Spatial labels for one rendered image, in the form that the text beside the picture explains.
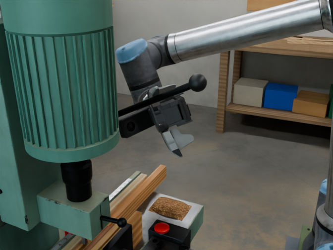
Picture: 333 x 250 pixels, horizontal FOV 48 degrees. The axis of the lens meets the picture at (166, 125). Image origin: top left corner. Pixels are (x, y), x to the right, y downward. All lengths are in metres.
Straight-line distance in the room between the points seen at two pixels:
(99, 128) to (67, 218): 0.23
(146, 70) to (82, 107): 0.41
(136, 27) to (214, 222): 2.57
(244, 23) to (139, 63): 0.29
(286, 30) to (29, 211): 0.74
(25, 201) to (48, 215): 0.06
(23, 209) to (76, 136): 0.24
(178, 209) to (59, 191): 0.33
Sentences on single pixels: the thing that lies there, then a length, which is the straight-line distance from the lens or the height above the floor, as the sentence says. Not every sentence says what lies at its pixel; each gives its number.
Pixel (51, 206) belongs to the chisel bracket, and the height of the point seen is 1.05.
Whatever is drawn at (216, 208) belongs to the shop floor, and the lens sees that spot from 2.57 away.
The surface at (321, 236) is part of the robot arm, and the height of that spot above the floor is 0.86.
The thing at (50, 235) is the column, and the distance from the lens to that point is 1.08.
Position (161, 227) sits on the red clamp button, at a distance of 0.77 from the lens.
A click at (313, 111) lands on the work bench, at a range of 3.51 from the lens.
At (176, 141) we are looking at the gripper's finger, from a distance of 0.82.
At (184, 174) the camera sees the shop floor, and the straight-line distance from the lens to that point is 2.90.
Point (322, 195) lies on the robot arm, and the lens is 1.23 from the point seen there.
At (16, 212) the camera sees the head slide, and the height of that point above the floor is 1.04.
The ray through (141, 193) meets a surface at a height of 0.93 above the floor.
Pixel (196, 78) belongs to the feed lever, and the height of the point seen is 1.31.
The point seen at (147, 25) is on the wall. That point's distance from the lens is 4.26.
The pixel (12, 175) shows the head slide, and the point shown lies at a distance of 0.80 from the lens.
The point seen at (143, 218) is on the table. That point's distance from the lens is 1.00.
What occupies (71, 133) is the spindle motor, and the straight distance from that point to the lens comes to 0.64.
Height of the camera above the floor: 1.51
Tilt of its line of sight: 24 degrees down
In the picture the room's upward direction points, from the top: straight up
